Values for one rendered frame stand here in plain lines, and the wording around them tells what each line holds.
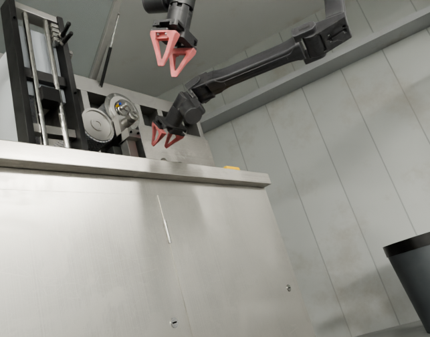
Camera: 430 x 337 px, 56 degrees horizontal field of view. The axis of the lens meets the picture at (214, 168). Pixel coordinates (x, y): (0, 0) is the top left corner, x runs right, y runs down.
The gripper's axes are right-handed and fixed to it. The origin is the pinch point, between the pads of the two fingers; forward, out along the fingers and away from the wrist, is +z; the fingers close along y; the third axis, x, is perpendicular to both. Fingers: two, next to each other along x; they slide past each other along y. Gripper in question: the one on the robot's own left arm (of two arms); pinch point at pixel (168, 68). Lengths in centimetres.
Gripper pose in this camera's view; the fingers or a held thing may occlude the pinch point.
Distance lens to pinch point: 94.4
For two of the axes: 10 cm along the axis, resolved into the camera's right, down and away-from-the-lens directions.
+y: -4.1, -1.9, -8.9
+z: -1.9, 9.7, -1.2
